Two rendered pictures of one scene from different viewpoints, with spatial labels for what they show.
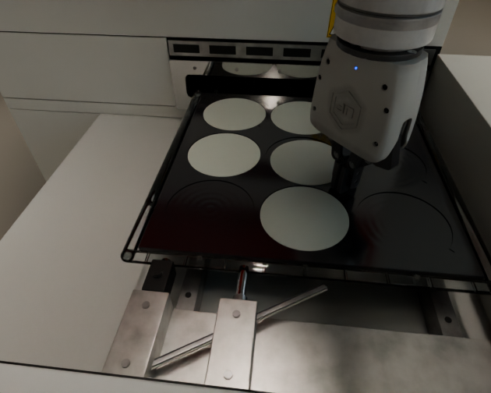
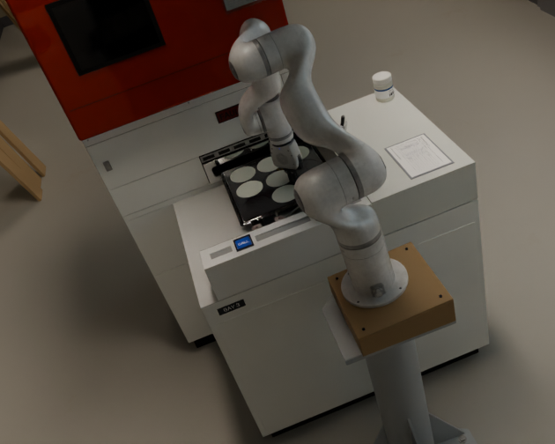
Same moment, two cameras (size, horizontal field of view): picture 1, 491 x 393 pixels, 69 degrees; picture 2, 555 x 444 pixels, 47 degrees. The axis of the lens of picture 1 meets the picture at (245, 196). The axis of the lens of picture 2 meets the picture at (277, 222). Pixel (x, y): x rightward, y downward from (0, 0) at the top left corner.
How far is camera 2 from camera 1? 1.82 m
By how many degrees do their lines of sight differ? 10
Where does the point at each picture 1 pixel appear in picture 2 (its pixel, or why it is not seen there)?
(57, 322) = not seen: hidden behind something
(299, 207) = (283, 191)
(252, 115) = (250, 172)
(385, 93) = (289, 151)
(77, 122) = (161, 213)
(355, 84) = (281, 152)
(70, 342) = not seen: hidden behind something
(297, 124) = (269, 167)
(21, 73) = (132, 200)
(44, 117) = (144, 218)
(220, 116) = (238, 178)
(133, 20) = (183, 156)
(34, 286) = not seen: hidden behind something
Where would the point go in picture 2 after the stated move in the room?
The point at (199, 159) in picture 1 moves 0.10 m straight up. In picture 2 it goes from (242, 194) to (233, 172)
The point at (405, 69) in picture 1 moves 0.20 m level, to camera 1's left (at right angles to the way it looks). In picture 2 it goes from (290, 145) to (236, 170)
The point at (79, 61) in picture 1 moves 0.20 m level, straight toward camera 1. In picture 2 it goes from (160, 182) to (194, 196)
